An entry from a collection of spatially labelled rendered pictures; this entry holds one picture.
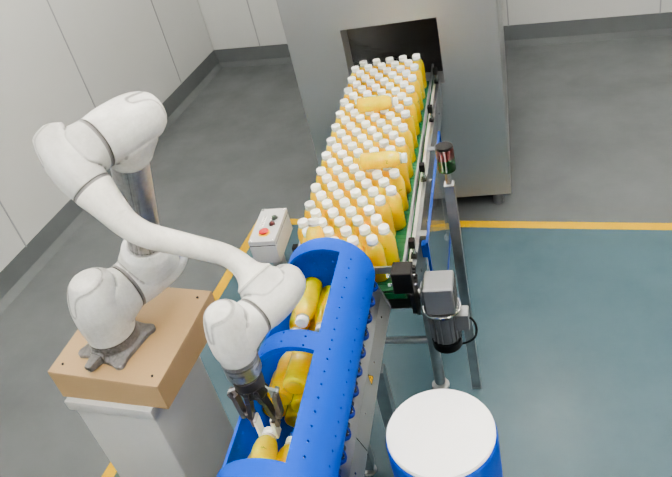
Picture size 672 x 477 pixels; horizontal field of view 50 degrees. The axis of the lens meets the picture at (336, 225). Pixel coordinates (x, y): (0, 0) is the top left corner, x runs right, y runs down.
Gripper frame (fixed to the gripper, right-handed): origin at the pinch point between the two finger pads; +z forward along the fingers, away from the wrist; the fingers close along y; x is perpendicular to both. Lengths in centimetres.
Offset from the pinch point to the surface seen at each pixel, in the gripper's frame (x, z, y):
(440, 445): 1.2, 8.6, 43.2
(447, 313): 77, 37, 38
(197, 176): 307, 112, -166
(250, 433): 3.0, 7.3, -7.6
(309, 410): -1.7, -8.4, 13.7
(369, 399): 29.1, 25.3, 18.3
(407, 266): 75, 12, 28
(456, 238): 106, 26, 41
